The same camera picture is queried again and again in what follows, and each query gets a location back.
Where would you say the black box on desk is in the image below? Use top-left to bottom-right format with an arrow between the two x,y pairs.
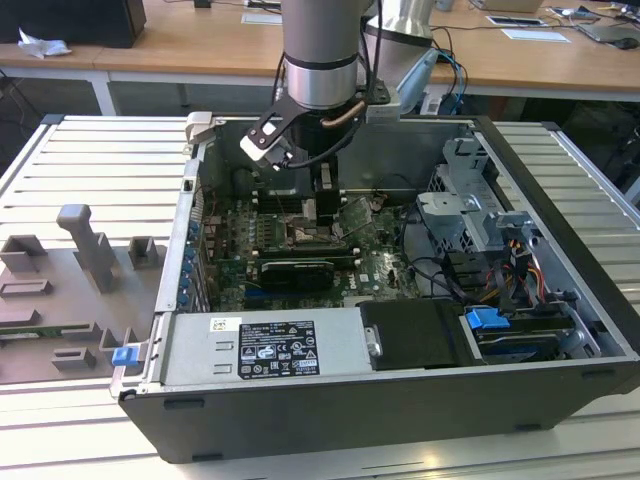
0,0 -> 147,50

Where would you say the wooden desk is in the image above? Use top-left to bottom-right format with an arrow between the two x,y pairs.
0,0 -> 640,119

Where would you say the coloured power wire bundle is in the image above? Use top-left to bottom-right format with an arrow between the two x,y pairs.
479,234 -> 556,311

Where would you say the black graphics card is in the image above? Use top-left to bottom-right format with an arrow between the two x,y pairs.
258,258 -> 337,294

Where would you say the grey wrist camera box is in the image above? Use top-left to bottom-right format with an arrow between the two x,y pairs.
363,88 -> 402,125

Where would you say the crumpled white paper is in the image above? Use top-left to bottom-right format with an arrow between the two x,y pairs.
17,27 -> 71,60

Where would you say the green RAM stick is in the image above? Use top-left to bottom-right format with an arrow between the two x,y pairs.
0,324 -> 99,340

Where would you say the hard disk in blue carrier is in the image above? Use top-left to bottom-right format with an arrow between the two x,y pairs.
462,305 -> 576,364

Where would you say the silver power supply box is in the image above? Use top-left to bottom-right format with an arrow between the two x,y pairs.
162,312 -> 384,387

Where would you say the open black PC case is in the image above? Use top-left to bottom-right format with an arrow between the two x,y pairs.
110,113 -> 640,464

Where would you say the white wrist camera on bracket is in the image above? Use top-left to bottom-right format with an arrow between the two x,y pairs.
238,97 -> 297,172

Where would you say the black camera cable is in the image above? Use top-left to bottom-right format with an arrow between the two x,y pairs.
287,124 -> 364,169

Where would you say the thin metal locking lever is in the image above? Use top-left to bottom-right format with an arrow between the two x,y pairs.
275,191 -> 300,234

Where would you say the grey plastic case latch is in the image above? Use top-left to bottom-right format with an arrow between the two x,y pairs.
183,110 -> 227,147

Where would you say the metal socket cover frame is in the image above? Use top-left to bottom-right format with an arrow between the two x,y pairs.
332,196 -> 376,244

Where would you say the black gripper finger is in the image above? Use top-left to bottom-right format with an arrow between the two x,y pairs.
312,154 -> 343,227

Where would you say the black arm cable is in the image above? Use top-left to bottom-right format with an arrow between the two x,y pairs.
369,0 -> 389,99

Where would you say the brown curved tube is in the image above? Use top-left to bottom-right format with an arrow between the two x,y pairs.
321,98 -> 365,130

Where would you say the green motherboard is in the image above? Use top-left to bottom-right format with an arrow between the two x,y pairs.
199,192 -> 451,311

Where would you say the CPU socket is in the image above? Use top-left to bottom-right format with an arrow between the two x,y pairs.
283,213 -> 351,251

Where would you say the perforated metal drive cage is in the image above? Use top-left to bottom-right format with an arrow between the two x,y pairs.
415,137 -> 541,256

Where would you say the pale blue teach pendant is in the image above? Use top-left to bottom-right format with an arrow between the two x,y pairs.
399,48 -> 442,117

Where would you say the silver square CPU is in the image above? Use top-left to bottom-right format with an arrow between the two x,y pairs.
292,224 -> 334,245

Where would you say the grey laptop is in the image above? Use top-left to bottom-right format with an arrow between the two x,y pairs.
574,19 -> 640,49

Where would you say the grey parts rack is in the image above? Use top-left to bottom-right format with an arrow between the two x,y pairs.
0,203 -> 169,386

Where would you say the blue cable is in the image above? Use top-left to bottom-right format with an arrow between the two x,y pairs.
438,45 -> 470,117

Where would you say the black plastic air shroud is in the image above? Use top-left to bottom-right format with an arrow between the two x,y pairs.
358,298 -> 474,372

